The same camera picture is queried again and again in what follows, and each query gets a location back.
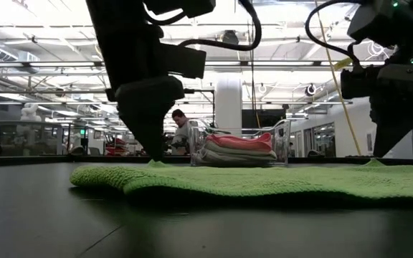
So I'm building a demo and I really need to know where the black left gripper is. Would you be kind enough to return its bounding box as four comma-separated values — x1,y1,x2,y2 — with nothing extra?
105,75,186,162

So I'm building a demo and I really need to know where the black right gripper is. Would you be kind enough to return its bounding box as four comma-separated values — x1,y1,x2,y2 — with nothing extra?
369,64,413,158

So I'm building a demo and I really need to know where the pink microfiber towel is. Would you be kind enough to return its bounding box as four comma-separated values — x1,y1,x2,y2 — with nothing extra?
205,131,273,152

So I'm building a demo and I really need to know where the clear plastic bin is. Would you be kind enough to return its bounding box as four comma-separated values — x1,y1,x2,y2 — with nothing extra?
188,119,292,167

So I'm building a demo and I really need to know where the green microfiber towel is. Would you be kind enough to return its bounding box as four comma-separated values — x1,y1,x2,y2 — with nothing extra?
69,158,413,201

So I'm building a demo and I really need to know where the person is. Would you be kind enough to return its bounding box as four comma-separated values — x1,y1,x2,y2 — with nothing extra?
169,109,193,156

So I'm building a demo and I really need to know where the white round pillar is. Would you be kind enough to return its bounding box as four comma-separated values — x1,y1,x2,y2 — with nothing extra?
215,72,243,127

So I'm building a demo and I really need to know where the long ceiling light strip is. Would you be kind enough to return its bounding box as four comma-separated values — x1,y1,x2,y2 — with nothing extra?
0,60,386,68

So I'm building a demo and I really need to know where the black cabinet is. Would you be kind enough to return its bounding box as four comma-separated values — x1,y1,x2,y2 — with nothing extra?
241,109,288,130

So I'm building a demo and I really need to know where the white rounded figure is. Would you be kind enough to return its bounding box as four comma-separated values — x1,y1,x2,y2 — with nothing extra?
19,102,43,123

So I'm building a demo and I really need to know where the yellow hanging cable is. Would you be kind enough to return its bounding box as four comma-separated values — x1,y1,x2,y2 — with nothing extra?
313,0,363,156

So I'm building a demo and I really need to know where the black overhead frame rig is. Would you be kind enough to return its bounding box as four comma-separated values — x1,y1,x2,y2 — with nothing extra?
183,88,216,125

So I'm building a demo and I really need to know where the yellow cable tag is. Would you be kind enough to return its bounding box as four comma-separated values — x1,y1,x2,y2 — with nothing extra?
333,57,353,71

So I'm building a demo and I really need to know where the black hanging cable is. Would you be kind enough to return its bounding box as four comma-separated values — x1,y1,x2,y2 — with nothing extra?
247,19,257,111

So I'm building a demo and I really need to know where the black ceiling cable reel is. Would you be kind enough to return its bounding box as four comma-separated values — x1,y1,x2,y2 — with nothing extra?
222,30,240,46

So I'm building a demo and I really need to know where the black looped camera cable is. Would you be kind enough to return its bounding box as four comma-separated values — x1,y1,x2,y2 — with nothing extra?
143,0,263,52
305,0,362,68

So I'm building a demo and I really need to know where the grey glass enclosure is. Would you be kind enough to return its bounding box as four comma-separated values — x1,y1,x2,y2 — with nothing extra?
0,120,64,156

